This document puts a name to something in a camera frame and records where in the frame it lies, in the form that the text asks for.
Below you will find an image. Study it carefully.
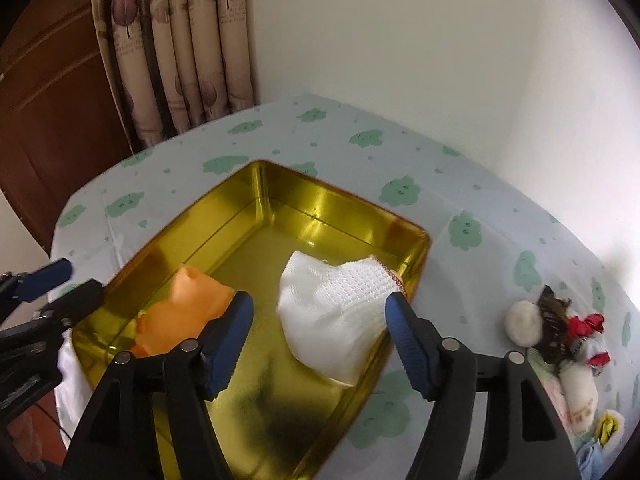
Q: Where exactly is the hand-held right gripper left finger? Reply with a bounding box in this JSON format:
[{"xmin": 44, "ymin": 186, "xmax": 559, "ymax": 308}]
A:
[{"xmin": 60, "ymin": 291, "xmax": 254, "ymax": 480}]

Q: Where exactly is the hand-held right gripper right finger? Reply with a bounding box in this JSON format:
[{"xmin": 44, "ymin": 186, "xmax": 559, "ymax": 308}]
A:
[{"xmin": 384, "ymin": 291, "xmax": 583, "ymax": 480}]

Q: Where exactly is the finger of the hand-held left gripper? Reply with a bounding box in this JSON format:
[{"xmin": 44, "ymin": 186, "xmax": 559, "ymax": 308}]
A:
[
  {"xmin": 31, "ymin": 279, "xmax": 106, "ymax": 335},
  {"xmin": 0, "ymin": 258, "xmax": 74, "ymax": 308}
]

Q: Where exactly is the orange cloth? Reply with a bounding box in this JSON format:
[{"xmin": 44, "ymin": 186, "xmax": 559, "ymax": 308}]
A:
[{"xmin": 131, "ymin": 266, "xmax": 235, "ymax": 358}]

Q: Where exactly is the white waffle cloth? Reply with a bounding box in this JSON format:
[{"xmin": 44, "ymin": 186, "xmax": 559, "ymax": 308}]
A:
[{"xmin": 276, "ymin": 250, "xmax": 405, "ymax": 388}]

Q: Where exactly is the gold and red tin box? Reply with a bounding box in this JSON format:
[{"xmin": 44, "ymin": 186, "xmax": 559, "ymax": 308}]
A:
[{"xmin": 72, "ymin": 159, "xmax": 432, "ymax": 480}]

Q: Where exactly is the white fluffy sock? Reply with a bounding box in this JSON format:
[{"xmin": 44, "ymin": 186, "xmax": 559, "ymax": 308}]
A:
[{"xmin": 561, "ymin": 361, "xmax": 600, "ymax": 411}]

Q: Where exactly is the red satin cloth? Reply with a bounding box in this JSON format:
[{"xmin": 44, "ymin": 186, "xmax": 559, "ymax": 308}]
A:
[{"xmin": 570, "ymin": 312, "xmax": 612, "ymax": 367}]

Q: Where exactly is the white rolled sock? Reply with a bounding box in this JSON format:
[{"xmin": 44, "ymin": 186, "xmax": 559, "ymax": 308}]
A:
[{"xmin": 504, "ymin": 300, "xmax": 545, "ymax": 348}]

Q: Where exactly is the brown striped sock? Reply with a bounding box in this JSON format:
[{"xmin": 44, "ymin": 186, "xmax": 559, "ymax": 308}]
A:
[{"xmin": 535, "ymin": 285, "xmax": 576, "ymax": 366}]

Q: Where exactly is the brown wooden door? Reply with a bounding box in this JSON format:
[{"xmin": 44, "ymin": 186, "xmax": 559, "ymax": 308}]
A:
[{"xmin": 0, "ymin": 0, "xmax": 136, "ymax": 257}]

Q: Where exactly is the cloud print tablecloth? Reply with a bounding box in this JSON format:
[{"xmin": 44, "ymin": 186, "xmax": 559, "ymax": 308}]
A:
[{"xmin": 52, "ymin": 92, "xmax": 640, "ymax": 480}]

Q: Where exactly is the light blue cloth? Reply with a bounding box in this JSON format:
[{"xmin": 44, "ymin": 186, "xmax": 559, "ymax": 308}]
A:
[{"xmin": 575, "ymin": 440, "xmax": 609, "ymax": 477}]

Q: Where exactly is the yellow cloth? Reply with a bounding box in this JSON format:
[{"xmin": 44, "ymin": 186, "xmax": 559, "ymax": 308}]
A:
[{"xmin": 595, "ymin": 410, "xmax": 626, "ymax": 446}]

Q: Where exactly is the leaf print curtain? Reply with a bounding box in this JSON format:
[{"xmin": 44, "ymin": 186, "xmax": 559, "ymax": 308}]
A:
[{"xmin": 91, "ymin": 0, "xmax": 257, "ymax": 153}]

